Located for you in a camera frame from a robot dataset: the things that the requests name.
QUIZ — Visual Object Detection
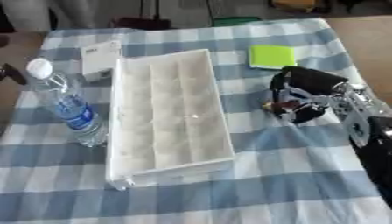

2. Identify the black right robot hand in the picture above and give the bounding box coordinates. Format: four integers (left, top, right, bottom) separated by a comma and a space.
268, 66, 351, 124

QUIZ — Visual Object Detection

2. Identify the small dark red object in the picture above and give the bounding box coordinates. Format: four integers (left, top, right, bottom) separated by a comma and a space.
274, 100, 305, 109

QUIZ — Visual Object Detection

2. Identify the white compartment tray box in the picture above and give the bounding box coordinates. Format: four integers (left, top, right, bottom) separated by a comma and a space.
104, 48, 238, 191

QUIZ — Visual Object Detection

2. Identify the lime green square pad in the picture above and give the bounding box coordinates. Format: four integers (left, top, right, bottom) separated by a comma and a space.
248, 45, 299, 71

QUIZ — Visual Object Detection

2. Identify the yellow object on floor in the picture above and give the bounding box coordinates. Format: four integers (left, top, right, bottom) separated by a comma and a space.
269, 0, 320, 13

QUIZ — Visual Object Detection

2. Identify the green object on floor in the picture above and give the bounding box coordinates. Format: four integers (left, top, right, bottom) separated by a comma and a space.
211, 16, 263, 28

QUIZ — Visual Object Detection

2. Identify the dark red bag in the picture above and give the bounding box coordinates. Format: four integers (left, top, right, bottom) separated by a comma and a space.
108, 17, 173, 31

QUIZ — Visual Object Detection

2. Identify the white paper card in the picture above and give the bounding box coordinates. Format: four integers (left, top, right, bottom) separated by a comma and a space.
80, 39, 124, 82

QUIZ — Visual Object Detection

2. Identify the clear plastic water bottle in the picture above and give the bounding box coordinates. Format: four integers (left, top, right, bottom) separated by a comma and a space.
24, 57, 110, 148

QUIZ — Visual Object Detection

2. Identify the black object at edge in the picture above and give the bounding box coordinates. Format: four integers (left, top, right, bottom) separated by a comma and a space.
0, 63, 28, 86

